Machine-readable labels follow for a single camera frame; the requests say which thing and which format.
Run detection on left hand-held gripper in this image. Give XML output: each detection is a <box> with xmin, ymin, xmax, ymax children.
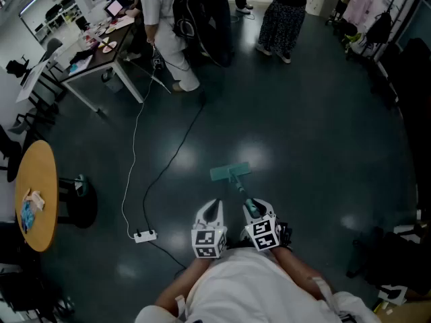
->
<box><xmin>191</xmin><ymin>199</ymin><xmax>228</xmax><ymax>260</ymax></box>

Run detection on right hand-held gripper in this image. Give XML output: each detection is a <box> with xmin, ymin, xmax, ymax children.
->
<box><xmin>242</xmin><ymin>199</ymin><xmax>293</xmax><ymax>252</ymax></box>

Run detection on teal mop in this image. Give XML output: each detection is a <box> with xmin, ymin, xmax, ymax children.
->
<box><xmin>209</xmin><ymin>161</ymin><xmax>259</xmax><ymax>215</ymax></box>

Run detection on person's left forearm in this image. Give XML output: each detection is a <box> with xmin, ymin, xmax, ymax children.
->
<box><xmin>153</xmin><ymin>256</ymin><xmax>216</xmax><ymax>316</ymax></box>

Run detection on person's right forearm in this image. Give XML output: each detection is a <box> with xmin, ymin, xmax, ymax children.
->
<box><xmin>269</xmin><ymin>247</ymin><xmax>334</xmax><ymax>302</ymax></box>

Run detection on white power strip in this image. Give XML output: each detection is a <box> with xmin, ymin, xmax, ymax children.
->
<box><xmin>133</xmin><ymin>229</ymin><xmax>158</xmax><ymax>244</ymax></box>

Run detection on person's white shirt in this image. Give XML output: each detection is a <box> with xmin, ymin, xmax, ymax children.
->
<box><xmin>134</xmin><ymin>249</ymin><xmax>381</xmax><ymax>323</ymax></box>

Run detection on black round table base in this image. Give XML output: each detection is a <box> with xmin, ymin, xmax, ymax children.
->
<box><xmin>59</xmin><ymin>176</ymin><xmax>98</xmax><ymax>229</ymax></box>

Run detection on black equipment pile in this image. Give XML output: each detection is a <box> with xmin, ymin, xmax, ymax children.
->
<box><xmin>346</xmin><ymin>225</ymin><xmax>431</xmax><ymax>295</ymax></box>

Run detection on printed pattern card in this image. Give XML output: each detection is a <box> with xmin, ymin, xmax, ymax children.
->
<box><xmin>378</xmin><ymin>284</ymin><xmax>408</xmax><ymax>306</ymax></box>

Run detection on grey waste bin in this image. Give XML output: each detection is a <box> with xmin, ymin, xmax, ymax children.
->
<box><xmin>101</xmin><ymin>69</ymin><xmax>124</xmax><ymax>92</ymax></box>

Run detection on round wooden table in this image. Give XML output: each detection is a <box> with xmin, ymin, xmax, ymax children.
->
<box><xmin>15</xmin><ymin>139</ymin><xmax>60</xmax><ymax>252</ymax></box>

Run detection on cardboard box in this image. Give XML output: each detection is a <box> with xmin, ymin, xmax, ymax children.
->
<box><xmin>373</xmin><ymin>291</ymin><xmax>431</xmax><ymax>323</ymax></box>

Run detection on blue packet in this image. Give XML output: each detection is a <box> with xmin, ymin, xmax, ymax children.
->
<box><xmin>20</xmin><ymin>200</ymin><xmax>36</xmax><ymax>230</ymax></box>

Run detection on white table with dark top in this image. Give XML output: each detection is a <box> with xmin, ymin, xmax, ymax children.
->
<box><xmin>59</xmin><ymin>11</ymin><xmax>145</xmax><ymax>114</ymax></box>

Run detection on white paper sheet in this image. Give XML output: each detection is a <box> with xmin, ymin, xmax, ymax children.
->
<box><xmin>67</xmin><ymin>55</ymin><xmax>94</xmax><ymax>77</ymax></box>

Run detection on group of colourful plates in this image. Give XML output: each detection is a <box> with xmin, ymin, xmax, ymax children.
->
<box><xmin>82</xmin><ymin>15</ymin><xmax>135</xmax><ymax>54</ymax></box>

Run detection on yellow-green items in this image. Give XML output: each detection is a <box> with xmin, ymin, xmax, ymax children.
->
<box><xmin>343</xmin><ymin>34</ymin><xmax>363</xmax><ymax>52</ymax></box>

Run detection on black chairs cluster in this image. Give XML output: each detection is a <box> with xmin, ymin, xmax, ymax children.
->
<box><xmin>0</xmin><ymin>223</ymin><xmax>75</xmax><ymax>323</ymax></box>

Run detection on black cloth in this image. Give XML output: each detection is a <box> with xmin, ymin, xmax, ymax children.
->
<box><xmin>69</xmin><ymin>49</ymin><xmax>94</xmax><ymax>65</ymax></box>

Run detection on black high-back chair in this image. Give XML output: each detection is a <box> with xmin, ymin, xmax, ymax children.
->
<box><xmin>0</xmin><ymin>124</ymin><xmax>23</xmax><ymax>183</ymax></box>

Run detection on black hanging bag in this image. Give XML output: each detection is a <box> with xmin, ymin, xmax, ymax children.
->
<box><xmin>366</xmin><ymin>11</ymin><xmax>393</xmax><ymax>44</ymax></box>

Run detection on white high table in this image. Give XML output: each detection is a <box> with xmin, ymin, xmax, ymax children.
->
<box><xmin>16</xmin><ymin>61</ymin><xmax>48</xmax><ymax>102</ymax></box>

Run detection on tablet with pink screen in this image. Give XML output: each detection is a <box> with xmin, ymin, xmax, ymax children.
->
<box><xmin>104</xmin><ymin>0</ymin><xmax>125</xmax><ymax>17</ymax></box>

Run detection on grey shell chair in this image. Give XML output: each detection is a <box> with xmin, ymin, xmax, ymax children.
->
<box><xmin>40</xmin><ymin>38</ymin><xmax>65</xmax><ymax>67</ymax></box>

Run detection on pink garment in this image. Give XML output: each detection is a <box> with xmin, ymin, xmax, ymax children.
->
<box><xmin>343</xmin><ymin>0</ymin><xmax>376</xmax><ymax>30</ymax></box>

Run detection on black armrest office chair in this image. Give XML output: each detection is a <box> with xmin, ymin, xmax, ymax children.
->
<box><xmin>5</xmin><ymin>55</ymin><xmax>31</xmax><ymax>77</ymax></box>

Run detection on glass doors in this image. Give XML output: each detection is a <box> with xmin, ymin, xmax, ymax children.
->
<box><xmin>395</xmin><ymin>0</ymin><xmax>431</xmax><ymax>50</ymax></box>

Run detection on white shelving unit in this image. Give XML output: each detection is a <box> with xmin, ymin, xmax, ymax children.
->
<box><xmin>20</xmin><ymin>0</ymin><xmax>115</xmax><ymax>43</ymax></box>

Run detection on short black cable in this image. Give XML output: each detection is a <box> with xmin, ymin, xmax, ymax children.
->
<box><xmin>147</xmin><ymin>240</ymin><xmax>188</xmax><ymax>279</ymax></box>

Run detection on long black cable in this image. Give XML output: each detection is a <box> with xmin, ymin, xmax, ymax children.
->
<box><xmin>142</xmin><ymin>91</ymin><xmax>207</xmax><ymax>235</ymax></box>

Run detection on white arm strap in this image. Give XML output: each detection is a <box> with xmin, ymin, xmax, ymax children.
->
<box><xmin>174</xmin><ymin>294</ymin><xmax>187</xmax><ymax>320</ymax></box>
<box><xmin>311</xmin><ymin>276</ymin><xmax>335</xmax><ymax>303</ymax></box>

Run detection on long white cable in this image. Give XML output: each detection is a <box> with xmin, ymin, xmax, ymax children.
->
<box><xmin>121</xmin><ymin>45</ymin><xmax>162</xmax><ymax>240</ymax></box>

